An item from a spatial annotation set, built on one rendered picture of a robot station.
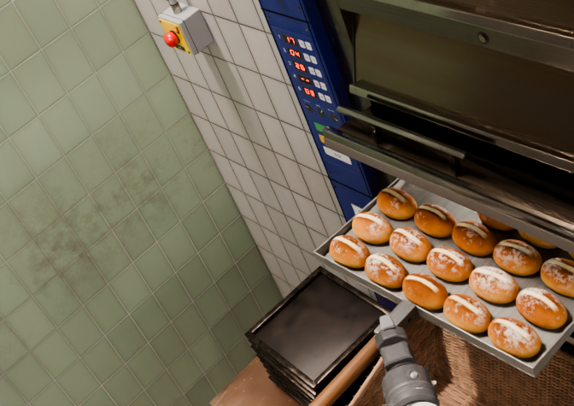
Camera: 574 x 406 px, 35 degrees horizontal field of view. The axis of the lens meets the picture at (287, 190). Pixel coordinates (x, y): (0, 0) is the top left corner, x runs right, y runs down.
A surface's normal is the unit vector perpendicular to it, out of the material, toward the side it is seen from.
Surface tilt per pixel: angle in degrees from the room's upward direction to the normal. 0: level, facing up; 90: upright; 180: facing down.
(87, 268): 90
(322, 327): 0
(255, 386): 0
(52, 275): 90
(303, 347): 0
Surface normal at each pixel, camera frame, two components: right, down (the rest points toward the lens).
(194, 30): 0.65, 0.33
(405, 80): -0.76, 0.34
